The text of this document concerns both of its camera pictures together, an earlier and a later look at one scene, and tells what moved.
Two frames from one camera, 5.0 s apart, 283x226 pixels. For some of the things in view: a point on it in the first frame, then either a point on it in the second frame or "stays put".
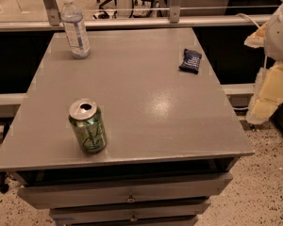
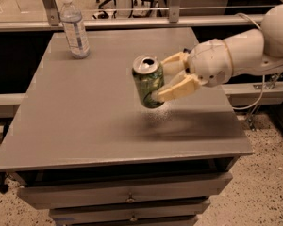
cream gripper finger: x=257 y=39 -> x=174 y=64
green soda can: x=88 y=121 -> x=148 y=74
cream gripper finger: x=273 y=88 -> x=183 y=86
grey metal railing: x=174 y=19 stays put
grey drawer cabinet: x=173 y=137 stays put
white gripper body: x=280 y=37 -> x=210 y=61
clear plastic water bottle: x=75 y=28 stays put
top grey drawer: x=203 y=185 stays put
